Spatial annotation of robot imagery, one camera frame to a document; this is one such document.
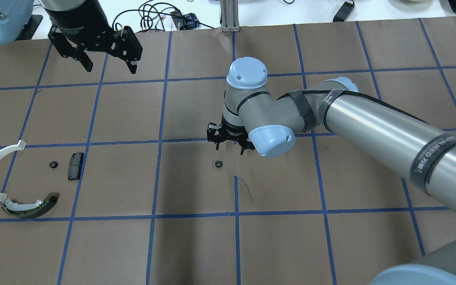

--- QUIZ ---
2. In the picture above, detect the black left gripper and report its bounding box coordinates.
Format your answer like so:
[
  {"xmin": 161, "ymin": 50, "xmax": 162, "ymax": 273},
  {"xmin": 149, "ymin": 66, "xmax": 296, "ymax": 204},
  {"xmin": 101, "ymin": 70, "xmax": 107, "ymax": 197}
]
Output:
[{"xmin": 43, "ymin": 0, "xmax": 143, "ymax": 74}]

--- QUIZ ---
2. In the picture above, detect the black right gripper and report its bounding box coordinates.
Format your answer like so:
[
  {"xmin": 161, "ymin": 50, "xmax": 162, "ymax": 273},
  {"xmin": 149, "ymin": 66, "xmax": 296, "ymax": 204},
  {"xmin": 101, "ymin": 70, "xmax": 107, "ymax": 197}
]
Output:
[{"xmin": 207, "ymin": 117, "xmax": 255, "ymax": 155}]

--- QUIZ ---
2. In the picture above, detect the black power adapter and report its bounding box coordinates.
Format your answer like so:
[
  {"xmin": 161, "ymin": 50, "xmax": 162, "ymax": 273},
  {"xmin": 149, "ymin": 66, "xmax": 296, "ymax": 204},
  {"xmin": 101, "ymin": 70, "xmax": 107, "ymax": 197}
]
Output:
[{"xmin": 332, "ymin": 0, "xmax": 356, "ymax": 22}]

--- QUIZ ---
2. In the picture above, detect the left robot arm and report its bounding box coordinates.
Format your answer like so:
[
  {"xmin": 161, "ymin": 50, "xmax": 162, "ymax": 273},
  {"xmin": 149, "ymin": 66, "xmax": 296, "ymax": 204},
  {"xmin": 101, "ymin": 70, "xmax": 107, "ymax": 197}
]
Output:
[{"xmin": 0, "ymin": 0, "xmax": 143, "ymax": 74}]

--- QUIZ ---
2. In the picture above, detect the curved brake shoe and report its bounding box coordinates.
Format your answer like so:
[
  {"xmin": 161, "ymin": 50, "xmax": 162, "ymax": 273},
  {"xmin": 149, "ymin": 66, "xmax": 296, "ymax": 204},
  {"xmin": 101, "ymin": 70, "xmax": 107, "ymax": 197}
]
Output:
[{"xmin": 1, "ymin": 192, "xmax": 59, "ymax": 219}]

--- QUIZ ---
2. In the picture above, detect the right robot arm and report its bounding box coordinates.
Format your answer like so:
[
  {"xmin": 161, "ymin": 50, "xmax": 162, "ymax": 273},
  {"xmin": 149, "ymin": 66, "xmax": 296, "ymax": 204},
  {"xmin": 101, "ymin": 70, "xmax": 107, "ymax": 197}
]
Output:
[{"xmin": 206, "ymin": 57, "xmax": 456, "ymax": 285}]

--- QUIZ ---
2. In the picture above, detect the aluminium frame post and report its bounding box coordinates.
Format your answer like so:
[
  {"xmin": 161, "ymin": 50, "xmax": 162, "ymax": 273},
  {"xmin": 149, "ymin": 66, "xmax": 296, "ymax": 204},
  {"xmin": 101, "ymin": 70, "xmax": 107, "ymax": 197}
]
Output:
[{"xmin": 219, "ymin": 0, "xmax": 240, "ymax": 32}]

